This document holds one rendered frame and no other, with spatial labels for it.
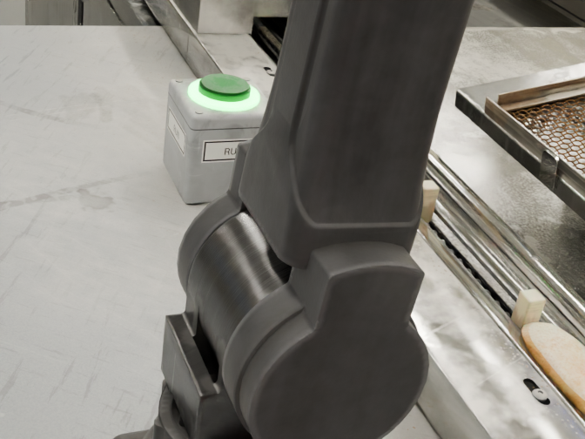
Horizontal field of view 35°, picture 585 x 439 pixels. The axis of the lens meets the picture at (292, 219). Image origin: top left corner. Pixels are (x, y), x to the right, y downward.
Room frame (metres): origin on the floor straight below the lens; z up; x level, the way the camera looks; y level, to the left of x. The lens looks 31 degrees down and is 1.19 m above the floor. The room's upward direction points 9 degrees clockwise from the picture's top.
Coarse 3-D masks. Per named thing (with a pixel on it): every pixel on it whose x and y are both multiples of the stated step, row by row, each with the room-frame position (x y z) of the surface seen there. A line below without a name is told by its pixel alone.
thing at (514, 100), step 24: (504, 96) 0.74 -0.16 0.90; (528, 96) 0.75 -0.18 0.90; (552, 96) 0.76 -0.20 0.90; (576, 96) 0.76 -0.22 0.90; (504, 120) 0.71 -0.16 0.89; (528, 120) 0.72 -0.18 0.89; (552, 120) 0.72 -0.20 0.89; (576, 120) 0.72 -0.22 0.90; (528, 144) 0.67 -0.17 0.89; (576, 168) 0.64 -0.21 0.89
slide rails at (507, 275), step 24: (264, 24) 0.97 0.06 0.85; (264, 48) 0.89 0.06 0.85; (456, 216) 0.61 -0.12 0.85; (432, 240) 0.57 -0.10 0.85; (480, 240) 0.58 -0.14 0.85; (456, 264) 0.54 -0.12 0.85; (504, 264) 0.56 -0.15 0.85; (480, 288) 0.52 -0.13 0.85; (504, 288) 0.53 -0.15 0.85; (528, 288) 0.53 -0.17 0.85; (504, 312) 0.50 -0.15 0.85; (552, 312) 0.51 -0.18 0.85; (576, 336) 0.48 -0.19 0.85; (576, 408) 0.41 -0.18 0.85
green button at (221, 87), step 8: (200, 80) 0.66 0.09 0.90; (208, 80) 0.66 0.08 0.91; (216, 80) 0.66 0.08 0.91; (224, 80) 0.66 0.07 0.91; (232, 80) 0.67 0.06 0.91; (240, 80) 0.67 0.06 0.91; (200, 88) 0.65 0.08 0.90; (208, 88) 0.64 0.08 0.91; (216, 88) 0.65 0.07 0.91; (224, 88) 0.65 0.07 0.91; (232, 88) 0.65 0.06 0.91; (240, 88) 0.65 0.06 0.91; (248, 88) 0.66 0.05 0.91; (208, 96) 0.64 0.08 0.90; (216, 96) 0.64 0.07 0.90; (224, 96) 0.64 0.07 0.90; (232, 96) 0.64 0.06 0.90; (240, 96) 0.64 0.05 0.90; (248, 96) 0.65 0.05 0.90
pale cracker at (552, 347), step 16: (528, 336) 0.47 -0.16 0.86; (544, 336) 0.46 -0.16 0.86; (560, 336) 0.47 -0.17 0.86; (544, 352) 0.45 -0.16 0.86; (560, 352) 0.45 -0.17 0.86; (576, 352) 0.45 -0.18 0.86; (544, 368) 0.44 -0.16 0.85; (560, 368) 0.44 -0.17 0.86; (576, 368) 0.44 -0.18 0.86; (560, 384) 0.43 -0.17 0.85; (576, 384) 0.42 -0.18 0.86; (576, 400) 0.42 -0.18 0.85
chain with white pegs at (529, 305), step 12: (252, 24) 0.99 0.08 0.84; (264, 36) 0.95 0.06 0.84; (276, 48) 0.92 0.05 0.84; (432, 180) 0.62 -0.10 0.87; (432, 192) 0.61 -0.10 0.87; (432, 204) 0.61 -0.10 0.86; (432, 216) 0.61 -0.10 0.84; (432, 228) 0.61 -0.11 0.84; (444, 240) 0.59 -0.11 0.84; (456, 252) 0.58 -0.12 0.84; (468, 264) 0.56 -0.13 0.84; (480, 276) 0.55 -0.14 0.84; (492, 288) 0.54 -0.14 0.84; (528, 300) 0.49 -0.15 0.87; (540, 300) 0.49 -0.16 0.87; (516, 312) 0.49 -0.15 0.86; (528, 312) 0.48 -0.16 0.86; (540, 312) 0.49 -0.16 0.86; (516, 324) 0.49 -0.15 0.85
